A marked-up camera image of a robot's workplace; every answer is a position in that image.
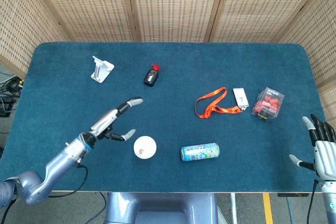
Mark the white table leg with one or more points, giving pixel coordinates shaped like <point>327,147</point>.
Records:
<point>233,208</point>

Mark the right five-finger robot hand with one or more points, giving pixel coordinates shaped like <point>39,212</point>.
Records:
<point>325,155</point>

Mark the white card badge holder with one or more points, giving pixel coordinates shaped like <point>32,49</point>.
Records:
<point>241,97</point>

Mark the red paper cup white lid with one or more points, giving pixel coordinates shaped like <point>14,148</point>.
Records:
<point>148,144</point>

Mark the woven bamboo folding screen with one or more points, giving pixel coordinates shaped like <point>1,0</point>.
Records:
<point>173,3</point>

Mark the white folding phone stand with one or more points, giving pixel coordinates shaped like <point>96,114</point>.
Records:
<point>105,70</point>

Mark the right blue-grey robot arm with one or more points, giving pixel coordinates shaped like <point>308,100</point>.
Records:
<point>330,200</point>

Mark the blue carpet table cover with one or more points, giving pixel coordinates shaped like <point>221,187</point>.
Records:
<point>168,119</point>

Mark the blue-grey robot torso base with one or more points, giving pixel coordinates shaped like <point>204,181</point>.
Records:
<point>162,205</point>

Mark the left five-finger robot hand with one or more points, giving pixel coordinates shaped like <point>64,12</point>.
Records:
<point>105,123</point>

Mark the clear box with red pieces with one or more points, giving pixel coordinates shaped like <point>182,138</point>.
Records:
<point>267,104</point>

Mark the light blue beverage can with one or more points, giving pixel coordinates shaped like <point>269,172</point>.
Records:
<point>199,151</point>

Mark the dark bottle with red cap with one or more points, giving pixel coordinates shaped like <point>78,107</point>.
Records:
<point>151,77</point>

